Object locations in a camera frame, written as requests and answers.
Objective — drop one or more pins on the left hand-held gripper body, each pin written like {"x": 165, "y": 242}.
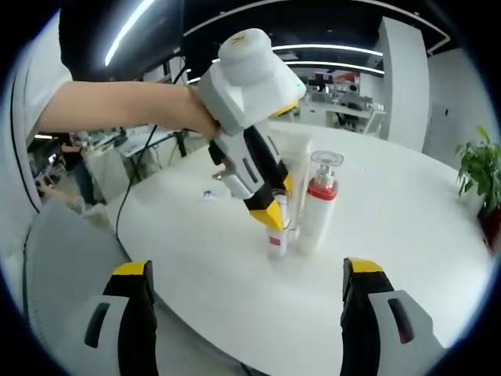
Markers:
{"x": 250, "y": 86}

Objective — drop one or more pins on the white skincare tube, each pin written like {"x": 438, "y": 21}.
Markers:
{"x": 297, "y": 156}

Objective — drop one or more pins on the red glossy object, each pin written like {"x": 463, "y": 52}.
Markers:
{"x": 491, "y": 233}

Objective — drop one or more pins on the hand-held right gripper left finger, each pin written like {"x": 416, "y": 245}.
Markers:
{"x": 133, "y": 313}

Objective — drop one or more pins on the potted green plant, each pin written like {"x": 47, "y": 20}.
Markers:
{"x": 479, "y": 168}

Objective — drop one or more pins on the gold foil skincare sachet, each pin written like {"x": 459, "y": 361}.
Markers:
{"x": 220, "y": 176}

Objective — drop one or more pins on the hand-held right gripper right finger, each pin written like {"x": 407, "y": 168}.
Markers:
{"x": 360, "y": 313}

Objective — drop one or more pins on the grey mesh chair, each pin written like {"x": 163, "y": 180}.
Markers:
{"x": 70, "y": 254}

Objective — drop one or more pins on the white desk with black legs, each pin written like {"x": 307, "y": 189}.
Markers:
{"x": 133, "y": 147}

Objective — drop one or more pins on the long ceiling light strip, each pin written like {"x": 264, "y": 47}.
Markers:
{"x": 129, "y": 33}
{"x": 329, "y": 46}

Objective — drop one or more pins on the red collar skincare bottle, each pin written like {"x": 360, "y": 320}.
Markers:
{"x": 317, "y": 223}

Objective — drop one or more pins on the clear skincare sachet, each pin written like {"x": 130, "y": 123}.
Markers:
{"x": 207, "y": 194}

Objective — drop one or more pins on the row of white office desks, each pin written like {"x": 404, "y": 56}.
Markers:
{"x": 340, "y": 111}

